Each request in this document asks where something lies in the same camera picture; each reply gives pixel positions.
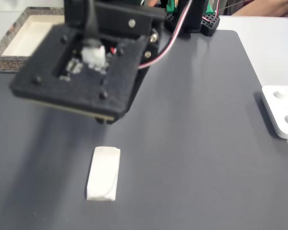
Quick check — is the green clamp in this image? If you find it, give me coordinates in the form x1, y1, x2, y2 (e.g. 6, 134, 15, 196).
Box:
167, 0, 180, 12
204, 0, 215, 14

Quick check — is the patterned cardboard box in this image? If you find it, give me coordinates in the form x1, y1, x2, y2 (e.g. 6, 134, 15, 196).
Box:
0, 6, 65, 73

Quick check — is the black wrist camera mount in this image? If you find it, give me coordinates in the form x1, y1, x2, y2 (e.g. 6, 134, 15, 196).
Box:
9, 23, 151, 125

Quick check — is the red white black servo cable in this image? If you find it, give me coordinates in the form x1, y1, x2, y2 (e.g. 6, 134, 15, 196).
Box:
137, 0, 194, 70

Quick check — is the grey table mat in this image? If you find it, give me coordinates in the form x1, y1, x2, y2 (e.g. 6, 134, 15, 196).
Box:
0, 25, 288, 230

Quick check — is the white camera stand base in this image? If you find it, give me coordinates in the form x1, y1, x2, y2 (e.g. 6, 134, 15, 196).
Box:
261, 85, 288, 140

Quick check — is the black camera cable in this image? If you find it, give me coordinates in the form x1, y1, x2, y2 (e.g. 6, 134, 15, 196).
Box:
84, 0, 100, 47

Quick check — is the white block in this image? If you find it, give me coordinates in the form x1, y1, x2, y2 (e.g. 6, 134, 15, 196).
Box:
86, 146, 121, 201

